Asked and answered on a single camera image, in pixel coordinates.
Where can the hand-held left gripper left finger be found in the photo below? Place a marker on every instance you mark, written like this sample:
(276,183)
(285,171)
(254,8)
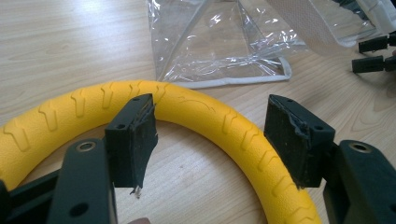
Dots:
(127,146)

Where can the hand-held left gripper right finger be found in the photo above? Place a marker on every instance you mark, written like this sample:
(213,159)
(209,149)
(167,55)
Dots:
(289,146)

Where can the clear plastic bag white trim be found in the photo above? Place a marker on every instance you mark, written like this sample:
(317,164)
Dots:
(218,40)

